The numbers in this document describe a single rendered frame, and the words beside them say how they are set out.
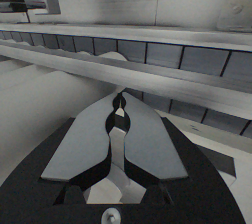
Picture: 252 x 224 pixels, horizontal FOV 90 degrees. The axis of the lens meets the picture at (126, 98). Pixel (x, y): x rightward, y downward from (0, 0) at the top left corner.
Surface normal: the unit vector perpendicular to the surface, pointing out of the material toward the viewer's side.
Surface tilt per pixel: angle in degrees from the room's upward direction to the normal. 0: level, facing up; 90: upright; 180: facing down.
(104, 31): 0
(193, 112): 0
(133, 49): 0
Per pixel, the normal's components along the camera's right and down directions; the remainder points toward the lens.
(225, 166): 0.00, -0.84
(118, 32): -0.49, 0.47
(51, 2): 0.87, 0.26
